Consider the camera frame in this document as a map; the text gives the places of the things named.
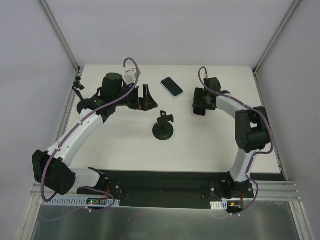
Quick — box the blue case phone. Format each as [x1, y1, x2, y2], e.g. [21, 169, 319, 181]
[160, 77, 184, 98]

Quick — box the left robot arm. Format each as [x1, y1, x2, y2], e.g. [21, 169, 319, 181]
[31, 69, 158, 195]

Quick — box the aluminium frame post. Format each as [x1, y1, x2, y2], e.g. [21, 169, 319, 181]
[252, 0, 304, 76]
[37, 0, 81, 73]

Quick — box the purple cable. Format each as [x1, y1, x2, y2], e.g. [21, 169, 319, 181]
[39, 57, 140, 203]
[198, 66, 275, 218]

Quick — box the right white cable duct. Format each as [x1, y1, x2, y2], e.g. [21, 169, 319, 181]
[210, 200, 228, 211]

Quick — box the white cable duct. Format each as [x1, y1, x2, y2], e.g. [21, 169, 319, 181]
[43, 196, 120, 208]
[210, 200, 228, 211]

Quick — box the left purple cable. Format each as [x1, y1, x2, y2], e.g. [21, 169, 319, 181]
[39, 57, 140, 203]

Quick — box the pink case phone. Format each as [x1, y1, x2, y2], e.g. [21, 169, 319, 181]
[192, 107, 207, 117]

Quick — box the left white cable duct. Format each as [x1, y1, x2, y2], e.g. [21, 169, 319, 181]
[43, 196, 120, 208]

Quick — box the black phone stand two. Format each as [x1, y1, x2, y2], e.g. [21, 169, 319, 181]
[152, 110, 174, 141]

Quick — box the black phone stand one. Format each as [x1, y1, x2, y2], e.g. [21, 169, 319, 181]
[72, 76, 90, 114]

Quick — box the right aluminium frame post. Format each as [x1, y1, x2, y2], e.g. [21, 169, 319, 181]
[252, 0, 304, 76]

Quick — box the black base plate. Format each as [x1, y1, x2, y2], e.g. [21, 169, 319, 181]
[74, 169, 258, 208]

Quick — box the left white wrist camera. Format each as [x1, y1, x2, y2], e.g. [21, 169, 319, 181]
[123, 67, 141, 85]

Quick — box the left aluminium frame post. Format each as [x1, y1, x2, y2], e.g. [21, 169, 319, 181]
[37, 0, 81, 73]

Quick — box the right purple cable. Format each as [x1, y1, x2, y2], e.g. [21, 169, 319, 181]
[198, 66, 275, 218]

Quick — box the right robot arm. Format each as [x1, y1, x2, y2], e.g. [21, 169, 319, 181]
[192, 77, 271, 199]

